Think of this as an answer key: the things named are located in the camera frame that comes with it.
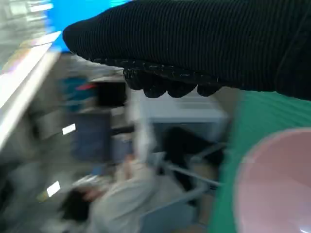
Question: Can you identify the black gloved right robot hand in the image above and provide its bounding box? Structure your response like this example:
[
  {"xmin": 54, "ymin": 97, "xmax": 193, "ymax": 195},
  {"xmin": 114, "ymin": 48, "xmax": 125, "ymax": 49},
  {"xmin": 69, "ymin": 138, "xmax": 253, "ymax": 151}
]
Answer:
[{"xmin": 62, "ymin": 0, "xmax": 311, "ymax": 100}]

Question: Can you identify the pink bowl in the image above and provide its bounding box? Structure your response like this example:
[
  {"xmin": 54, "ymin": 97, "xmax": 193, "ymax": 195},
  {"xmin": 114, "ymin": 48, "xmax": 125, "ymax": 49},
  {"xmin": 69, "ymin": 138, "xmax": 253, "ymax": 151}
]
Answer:
[{"xmin": 233, "ymin": 128, "xmax": 311, "ymax": 233}]

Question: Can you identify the green cutting mat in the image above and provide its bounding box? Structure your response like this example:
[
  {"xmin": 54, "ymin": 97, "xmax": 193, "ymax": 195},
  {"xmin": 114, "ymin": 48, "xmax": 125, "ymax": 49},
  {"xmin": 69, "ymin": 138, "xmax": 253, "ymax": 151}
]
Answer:
[{"xmin": 208, "ymin": 91, "xmax": 311, "ymax": 233}]

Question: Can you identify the grey chair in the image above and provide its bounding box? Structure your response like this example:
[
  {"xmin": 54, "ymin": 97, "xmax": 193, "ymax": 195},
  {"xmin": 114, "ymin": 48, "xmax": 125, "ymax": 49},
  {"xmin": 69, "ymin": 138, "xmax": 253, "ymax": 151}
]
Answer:
[{"xmin": 143, "ymin": 143, "xmax": 224, "ymax": 233}]

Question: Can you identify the seated person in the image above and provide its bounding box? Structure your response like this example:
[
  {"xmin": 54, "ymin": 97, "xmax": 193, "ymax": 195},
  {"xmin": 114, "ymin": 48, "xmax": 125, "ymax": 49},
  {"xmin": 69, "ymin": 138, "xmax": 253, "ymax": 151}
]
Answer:
[{"xmin": 58, "ymin": 127, "xmax": 225, "ymax": 233}]

